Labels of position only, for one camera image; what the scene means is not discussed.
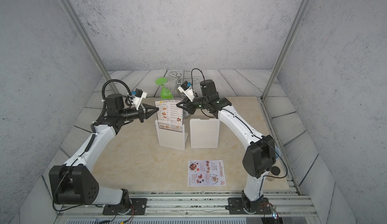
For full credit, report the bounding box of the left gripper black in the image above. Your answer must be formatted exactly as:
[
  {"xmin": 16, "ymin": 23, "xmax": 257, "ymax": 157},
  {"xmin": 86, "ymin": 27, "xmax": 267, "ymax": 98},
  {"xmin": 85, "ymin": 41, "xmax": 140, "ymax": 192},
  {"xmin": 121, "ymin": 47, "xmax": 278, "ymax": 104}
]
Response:
[{"xmin": 118, "ymin": 104, "xmax": 158, "ymax": 124}]

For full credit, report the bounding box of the dim sum inn menu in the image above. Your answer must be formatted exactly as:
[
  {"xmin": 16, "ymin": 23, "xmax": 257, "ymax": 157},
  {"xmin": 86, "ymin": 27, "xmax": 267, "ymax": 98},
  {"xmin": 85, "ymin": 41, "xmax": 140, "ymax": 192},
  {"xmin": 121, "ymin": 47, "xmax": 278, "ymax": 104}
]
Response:
[{"xmin": 154, "ymin": 99, "xmax": 183, "ymax": 132}]

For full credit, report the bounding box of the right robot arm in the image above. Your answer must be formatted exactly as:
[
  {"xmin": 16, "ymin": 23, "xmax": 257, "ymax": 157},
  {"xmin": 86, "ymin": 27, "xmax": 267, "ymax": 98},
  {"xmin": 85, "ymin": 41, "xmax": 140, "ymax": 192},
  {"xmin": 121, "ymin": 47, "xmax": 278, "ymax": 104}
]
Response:
[{"xmin": 176, "ymin": 79, "xmax": 277, "ymax": 214}]

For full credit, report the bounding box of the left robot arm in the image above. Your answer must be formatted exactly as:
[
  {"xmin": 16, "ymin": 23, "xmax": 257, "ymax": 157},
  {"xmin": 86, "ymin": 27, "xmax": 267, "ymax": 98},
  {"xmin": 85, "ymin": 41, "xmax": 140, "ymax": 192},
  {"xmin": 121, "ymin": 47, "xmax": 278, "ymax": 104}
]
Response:
[{"xmin": 49, "ymin": 89, "xmax": 159, "ymax": 210}]

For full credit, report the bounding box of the white menu rack left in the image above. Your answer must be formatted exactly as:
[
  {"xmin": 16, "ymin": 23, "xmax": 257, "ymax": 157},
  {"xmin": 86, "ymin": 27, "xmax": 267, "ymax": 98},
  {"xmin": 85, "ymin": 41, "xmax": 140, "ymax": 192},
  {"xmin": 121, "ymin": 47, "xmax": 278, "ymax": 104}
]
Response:
[{"xmin": 155, "ymin": 120, "xmax": 188, "ymax": 151}]

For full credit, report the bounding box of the white menu rack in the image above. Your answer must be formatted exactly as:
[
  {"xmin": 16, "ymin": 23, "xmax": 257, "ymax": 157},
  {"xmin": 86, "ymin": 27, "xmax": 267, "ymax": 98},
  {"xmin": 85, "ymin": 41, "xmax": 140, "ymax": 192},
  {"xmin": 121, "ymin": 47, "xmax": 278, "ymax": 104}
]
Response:
[
  {"xmin": 190, "ymin": 119, "xmax": 220, "ymax": 148},
  {"xmin": 155, "ymin": 120, "xmax": 188, "ymax": 151}
]

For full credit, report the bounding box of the white menu rack right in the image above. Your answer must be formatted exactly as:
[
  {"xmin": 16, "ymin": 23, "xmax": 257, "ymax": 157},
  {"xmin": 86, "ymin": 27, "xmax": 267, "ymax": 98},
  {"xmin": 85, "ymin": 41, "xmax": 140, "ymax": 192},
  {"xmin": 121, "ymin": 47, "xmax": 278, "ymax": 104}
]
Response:
[{"xmin": 190, "ymin": 119, "xmax": 220, "ymax": 148}]

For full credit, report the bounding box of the green plastic wine glass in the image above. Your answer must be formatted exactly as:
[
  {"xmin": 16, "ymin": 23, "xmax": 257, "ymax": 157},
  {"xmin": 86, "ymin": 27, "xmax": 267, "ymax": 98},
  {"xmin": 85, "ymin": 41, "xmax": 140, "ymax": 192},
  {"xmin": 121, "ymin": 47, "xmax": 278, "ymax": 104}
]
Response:
[{"xmin": 155, "ymin": 77, "xmax": 173, "ymax": 100}]

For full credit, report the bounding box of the chrome glass holder stand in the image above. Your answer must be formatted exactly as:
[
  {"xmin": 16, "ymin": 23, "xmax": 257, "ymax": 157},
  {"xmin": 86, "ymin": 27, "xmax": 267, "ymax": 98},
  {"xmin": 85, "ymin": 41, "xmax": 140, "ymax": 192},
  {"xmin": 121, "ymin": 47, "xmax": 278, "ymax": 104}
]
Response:
[{"xmin": 167, "ymin": 70, "xmax": 200, "ymax": 119}]

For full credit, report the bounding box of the pink special menu sheet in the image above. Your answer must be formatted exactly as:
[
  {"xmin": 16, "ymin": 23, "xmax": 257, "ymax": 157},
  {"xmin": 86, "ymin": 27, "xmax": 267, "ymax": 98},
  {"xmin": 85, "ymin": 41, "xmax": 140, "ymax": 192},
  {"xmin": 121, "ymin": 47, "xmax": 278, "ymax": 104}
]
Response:
[{"xmin": 187, "ymin": 159, "xmax": 226, "ymax": 187}]

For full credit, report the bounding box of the light blue cup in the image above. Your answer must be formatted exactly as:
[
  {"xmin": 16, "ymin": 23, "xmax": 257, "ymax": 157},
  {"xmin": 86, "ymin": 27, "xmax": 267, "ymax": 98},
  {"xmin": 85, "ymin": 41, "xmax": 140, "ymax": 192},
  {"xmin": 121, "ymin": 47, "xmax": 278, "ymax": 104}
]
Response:
[{"xmin": 275, "ymin": 146, "xmax": 281, "ymax": 161}]

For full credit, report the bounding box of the jar with black lid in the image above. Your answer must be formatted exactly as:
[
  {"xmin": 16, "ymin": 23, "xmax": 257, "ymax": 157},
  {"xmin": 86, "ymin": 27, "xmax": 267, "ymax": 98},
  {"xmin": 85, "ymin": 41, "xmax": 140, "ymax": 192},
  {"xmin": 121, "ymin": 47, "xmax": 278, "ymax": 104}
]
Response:
[{"xmin": 266, "ymin": 166, "xmax": 281, "ymax": 182}]

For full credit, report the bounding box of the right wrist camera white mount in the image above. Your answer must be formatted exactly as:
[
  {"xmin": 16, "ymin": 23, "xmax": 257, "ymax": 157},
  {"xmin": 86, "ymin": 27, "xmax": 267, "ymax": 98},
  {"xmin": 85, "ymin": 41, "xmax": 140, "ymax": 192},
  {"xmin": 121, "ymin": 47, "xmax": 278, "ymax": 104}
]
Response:
[{"xmin": 178, "ymin": 81, "xmax": 196, "ymax": 102}]

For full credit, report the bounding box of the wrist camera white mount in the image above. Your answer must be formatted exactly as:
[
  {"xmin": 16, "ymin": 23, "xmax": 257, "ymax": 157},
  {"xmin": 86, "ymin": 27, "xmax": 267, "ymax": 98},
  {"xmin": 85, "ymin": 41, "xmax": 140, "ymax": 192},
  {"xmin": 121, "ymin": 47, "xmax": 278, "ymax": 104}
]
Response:
[
  {"xmin": 131, "ymin": 89, "xmax": 147, "ymax": 110},
  {"xmin": 178, "ymin": 81, "xmax": 196, "ymax": 102}
]

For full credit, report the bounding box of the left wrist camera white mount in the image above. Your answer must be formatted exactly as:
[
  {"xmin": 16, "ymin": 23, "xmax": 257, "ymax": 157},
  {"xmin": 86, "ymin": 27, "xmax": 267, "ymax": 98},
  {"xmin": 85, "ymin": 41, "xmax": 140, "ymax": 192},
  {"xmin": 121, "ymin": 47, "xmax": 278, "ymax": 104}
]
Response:
[{"xmin": 131, "ymin": 89, "xmax": 147, "ymax": 110}]

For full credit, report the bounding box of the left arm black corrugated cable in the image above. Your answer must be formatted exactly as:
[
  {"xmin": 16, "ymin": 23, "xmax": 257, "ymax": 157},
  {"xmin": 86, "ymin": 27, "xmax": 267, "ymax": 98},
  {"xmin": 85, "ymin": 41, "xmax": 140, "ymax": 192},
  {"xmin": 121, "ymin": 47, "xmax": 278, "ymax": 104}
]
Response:
[{"xmin": 101, "ymin": 79, "xmax": 134, "ymax": 119}]

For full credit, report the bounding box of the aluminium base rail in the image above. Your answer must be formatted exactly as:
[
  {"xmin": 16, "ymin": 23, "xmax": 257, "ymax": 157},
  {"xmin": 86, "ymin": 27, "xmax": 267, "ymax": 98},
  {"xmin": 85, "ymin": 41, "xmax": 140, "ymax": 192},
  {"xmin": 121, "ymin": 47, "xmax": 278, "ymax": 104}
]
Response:
[{"xmin": 55, "ymin": 189, "xmax": 320, "ymax": 224}]

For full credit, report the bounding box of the left metal frame post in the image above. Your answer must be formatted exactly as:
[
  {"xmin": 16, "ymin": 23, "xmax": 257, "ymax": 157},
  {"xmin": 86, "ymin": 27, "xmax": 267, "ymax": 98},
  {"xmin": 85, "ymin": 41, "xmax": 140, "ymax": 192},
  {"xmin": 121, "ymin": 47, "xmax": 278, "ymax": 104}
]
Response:
[{"xmin": 58, "ymin": 0, "xmax": 111, "ymax": 82}]

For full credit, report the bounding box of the metal frame post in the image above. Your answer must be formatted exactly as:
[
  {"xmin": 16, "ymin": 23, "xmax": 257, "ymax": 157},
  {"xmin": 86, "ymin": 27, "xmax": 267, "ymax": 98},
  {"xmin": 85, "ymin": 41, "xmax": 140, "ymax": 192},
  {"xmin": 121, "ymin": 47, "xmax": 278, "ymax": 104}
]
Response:
[
  {"xmin": 58, "ymin": 0, "xmax": 111, "ymax": 82},
  {"xmin": 261, "ymin": 0, "xmax": 311, "ymax": 102}
]

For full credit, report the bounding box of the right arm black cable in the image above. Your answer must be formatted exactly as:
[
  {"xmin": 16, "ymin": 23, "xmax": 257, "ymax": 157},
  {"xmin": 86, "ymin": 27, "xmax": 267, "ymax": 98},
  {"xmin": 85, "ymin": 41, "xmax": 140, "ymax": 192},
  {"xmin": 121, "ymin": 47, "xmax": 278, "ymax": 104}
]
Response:
[{"xmin": 191, "ymin": 68, "xmax": 289, "ymax": 194}]

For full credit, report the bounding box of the right metal frame post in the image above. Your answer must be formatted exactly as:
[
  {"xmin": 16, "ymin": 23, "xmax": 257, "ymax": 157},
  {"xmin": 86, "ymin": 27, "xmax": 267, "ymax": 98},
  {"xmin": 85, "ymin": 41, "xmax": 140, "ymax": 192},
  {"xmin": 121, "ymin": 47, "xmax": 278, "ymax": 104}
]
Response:
[{"xmin": 261, "ymin": 0, "xmax": 311, "ymax": 102}]

